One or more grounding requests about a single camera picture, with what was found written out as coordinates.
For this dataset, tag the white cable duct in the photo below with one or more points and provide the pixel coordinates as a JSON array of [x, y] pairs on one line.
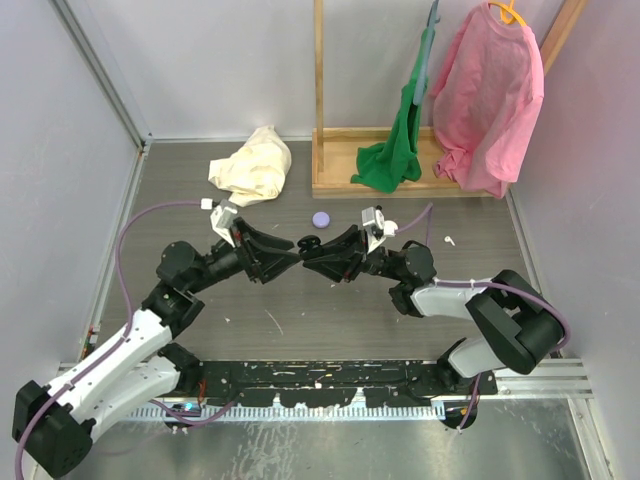
[[357, 411]]

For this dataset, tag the green shirt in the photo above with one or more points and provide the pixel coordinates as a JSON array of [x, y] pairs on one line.
[[385, 165]]

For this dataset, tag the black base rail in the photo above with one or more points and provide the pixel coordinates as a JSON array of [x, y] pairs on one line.
[[320, 384]]

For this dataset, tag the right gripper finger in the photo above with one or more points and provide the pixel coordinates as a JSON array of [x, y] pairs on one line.
[[350, 245], [333, 267]]

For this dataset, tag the blue hanger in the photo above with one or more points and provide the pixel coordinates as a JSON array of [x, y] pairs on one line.
[[426, 47]]

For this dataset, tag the orange hanger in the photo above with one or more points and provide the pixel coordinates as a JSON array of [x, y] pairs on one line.
[[508, 15]]

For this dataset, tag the cream cloth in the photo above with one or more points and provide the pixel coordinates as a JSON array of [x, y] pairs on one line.
[[256, 172]]

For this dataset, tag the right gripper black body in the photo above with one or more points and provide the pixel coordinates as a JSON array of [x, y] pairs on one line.
[[380, 261]]

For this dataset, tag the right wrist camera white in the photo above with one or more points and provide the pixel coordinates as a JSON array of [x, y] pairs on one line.
[[377, 229]]

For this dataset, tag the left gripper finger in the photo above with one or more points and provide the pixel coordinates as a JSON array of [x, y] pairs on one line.
[[268, 265], [262, 238]]

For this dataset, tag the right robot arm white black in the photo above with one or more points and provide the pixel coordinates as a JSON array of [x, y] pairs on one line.
[[518, 327]]

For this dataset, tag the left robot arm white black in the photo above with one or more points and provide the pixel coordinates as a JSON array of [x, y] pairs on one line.
[[58, 423]]

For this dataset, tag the pink shirt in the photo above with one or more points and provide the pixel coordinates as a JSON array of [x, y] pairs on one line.
[[486, 102]]

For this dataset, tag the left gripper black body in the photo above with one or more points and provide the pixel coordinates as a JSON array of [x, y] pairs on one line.
[[224, 262]]

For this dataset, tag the black earbud charging case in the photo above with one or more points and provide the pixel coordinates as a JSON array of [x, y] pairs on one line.
[[310, 246]]

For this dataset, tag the purple earbud charging case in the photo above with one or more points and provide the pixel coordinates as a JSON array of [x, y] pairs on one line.
[[321, 220]]

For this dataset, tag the wooden clothes rack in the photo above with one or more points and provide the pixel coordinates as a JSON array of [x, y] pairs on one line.
[[334, 149]]

